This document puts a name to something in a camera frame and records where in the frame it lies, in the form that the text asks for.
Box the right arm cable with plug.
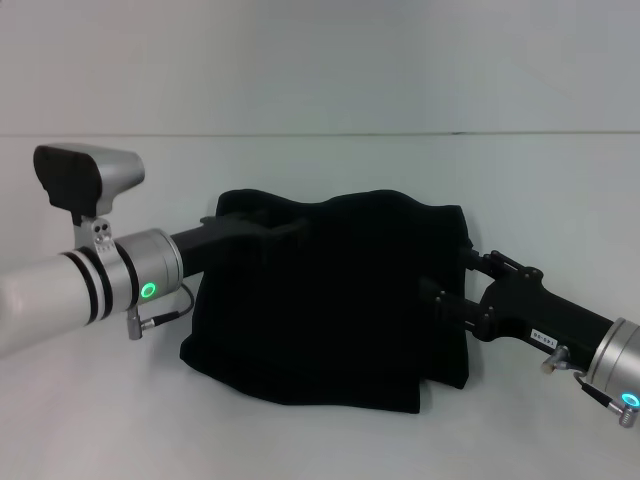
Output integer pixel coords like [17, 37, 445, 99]
[538, 343, 640, 430]

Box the black t-shirt with FREE print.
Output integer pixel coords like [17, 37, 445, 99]
[178, 187, 475, 416]

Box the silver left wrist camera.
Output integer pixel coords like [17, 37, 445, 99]
[32, 142, 147, 252]

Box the arm cable with plug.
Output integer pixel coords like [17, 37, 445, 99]
[126, 283, 196, 342]
[538, 343, 640, 430]

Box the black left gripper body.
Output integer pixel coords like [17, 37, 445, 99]
[167, 213, 274, 281]

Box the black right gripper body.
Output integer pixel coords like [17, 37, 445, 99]
[477, 271, 620, 370]

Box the left arm cable with plug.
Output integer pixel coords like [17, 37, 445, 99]
[126, 283, 196, 342]

